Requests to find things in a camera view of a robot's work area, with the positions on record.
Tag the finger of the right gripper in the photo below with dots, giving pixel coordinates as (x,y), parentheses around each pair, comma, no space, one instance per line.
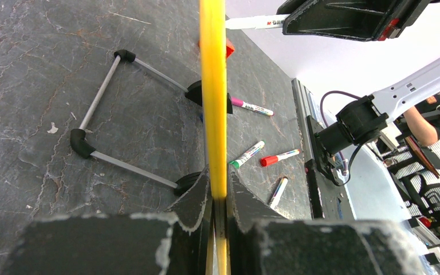
(357,20)
(296,6)

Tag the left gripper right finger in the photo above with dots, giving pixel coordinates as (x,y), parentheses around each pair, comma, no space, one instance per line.
(249,223)

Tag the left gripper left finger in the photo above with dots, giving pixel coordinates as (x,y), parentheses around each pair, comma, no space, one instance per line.
(191,233)

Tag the blue capped marker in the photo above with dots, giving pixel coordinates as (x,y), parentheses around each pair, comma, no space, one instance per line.
(256,22)

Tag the white whiteboard wooden frame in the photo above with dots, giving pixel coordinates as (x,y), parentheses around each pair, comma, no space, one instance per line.
(214,102)

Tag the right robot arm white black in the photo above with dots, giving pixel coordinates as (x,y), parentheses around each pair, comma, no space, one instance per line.
(361,121)

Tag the person forearm in background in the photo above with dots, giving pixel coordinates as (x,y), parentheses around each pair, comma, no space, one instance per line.
(422,130)

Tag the black capped marker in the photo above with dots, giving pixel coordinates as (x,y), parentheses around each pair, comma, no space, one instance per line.
(275,199)

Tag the green capped marker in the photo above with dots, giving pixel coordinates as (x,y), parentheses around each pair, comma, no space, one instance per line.
(238,162)

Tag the red capped marker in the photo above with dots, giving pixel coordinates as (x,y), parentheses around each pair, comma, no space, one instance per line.
(269,160)

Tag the orange half-round brick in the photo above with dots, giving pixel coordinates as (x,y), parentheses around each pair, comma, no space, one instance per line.
(229,49)

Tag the purple capped marker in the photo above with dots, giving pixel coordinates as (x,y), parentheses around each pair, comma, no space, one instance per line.
(252,107)

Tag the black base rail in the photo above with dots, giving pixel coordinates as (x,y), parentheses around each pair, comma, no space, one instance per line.
(328,199)

